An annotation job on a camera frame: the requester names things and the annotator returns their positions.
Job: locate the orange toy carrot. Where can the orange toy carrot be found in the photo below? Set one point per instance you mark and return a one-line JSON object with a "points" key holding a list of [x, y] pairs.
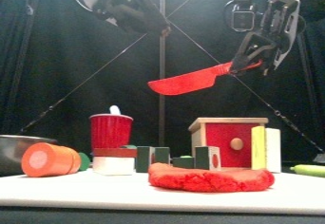
{"points": [[55, 159]]}

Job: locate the yellow and white block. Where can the yellow and white block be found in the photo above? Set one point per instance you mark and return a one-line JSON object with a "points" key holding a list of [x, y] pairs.
{"points": [[258, 148]]}

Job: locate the plain green block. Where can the plain green block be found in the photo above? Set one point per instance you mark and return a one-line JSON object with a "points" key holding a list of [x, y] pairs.
{"points": [[162, 155], [143, 159], [182, 162]]}

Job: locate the vertical metal frame pole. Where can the vertical metal frame pole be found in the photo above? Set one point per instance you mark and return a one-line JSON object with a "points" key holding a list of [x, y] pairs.
{"points": [[162, 76]]}

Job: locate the red play dough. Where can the red play dough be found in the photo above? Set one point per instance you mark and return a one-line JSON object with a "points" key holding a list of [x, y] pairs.
{"points": [[211, 180]]}

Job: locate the green block with red dot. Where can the green block with red dot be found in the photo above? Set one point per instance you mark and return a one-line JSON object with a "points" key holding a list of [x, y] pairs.
{"points": [[202, 158]]}

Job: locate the white cutting board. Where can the white cutting board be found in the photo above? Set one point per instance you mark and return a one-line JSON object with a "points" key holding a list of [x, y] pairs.
{"points": [[84, 193]]}

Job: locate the red toy knife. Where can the red toy knife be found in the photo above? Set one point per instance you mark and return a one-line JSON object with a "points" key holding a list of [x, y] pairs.
{"points": [[186, 82]]}

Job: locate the metal bowl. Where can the metal bowl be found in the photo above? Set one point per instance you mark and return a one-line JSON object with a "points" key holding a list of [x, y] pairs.
{"points": [[12, 152]]}

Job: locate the red and white block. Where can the red and white block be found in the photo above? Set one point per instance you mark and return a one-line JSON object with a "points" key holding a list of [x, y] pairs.
{"points": [[112, 166]]}

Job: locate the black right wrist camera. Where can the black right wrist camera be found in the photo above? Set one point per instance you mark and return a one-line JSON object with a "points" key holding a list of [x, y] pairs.
{"points": [[243, 20]]}

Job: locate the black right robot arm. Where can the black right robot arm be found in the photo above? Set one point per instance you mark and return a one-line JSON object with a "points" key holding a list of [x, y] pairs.
{"points": [[314, 6]]}

